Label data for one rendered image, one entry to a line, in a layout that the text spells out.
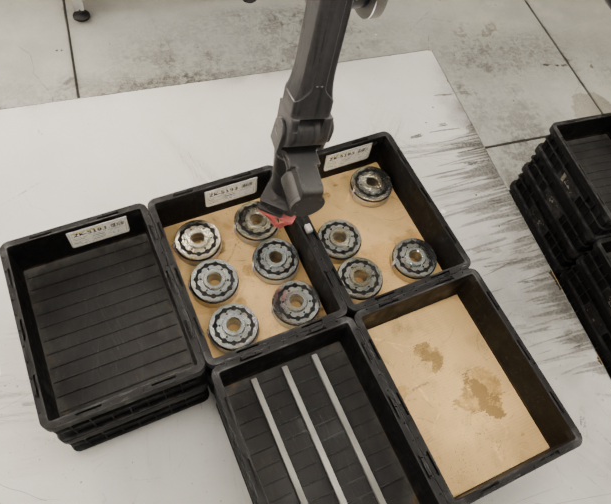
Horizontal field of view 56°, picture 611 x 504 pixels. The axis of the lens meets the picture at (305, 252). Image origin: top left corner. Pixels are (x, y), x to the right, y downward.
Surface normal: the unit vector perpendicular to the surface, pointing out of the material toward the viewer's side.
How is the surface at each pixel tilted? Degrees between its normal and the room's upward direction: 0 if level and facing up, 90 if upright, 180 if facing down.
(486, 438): 0
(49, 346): 0
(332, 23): 79
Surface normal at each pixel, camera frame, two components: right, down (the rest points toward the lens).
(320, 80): 0.32, 0.74
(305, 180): 0.27, -0.41
